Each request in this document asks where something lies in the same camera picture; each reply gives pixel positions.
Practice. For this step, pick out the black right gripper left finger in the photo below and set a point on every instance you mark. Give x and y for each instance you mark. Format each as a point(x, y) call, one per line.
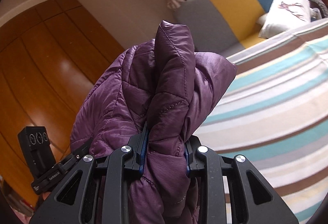
point(85, 189)

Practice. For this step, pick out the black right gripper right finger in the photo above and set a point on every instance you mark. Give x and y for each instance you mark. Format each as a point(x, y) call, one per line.
point(235, 181)

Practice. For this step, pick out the purple quilted down jacket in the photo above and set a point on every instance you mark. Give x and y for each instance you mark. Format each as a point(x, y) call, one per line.
point(168, 86)

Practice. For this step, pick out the wooden wardrobe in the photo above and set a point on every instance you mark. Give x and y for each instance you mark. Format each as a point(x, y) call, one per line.
point(51, 56)

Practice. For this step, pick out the striped bed quilt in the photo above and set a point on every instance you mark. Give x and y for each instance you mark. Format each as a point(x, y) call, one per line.
point(275, 114)

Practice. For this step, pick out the grey yellow blue sofa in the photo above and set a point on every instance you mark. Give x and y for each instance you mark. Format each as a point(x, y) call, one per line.
point(225, 27)

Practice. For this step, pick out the white printed cushion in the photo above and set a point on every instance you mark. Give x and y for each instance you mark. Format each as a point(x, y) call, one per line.
point(284, 15)

